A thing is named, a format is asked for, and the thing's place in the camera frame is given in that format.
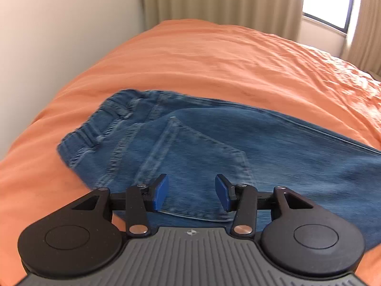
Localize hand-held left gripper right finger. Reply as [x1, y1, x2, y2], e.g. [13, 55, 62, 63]
[215, 174, 316, 240]

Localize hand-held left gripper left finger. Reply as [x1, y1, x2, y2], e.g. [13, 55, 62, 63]
[71, 173, 170, 238]

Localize blue denim pants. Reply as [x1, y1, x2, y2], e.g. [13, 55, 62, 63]
[57, 89, 381, 251]

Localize orange bed blanket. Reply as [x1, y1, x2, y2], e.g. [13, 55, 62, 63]
[0, 19, 381, 286]

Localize beige curtain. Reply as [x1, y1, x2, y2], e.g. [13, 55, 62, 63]
[141, 0, 381, 71]

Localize window with dark frame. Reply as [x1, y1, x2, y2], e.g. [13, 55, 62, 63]
[301, 0, 356, 35]

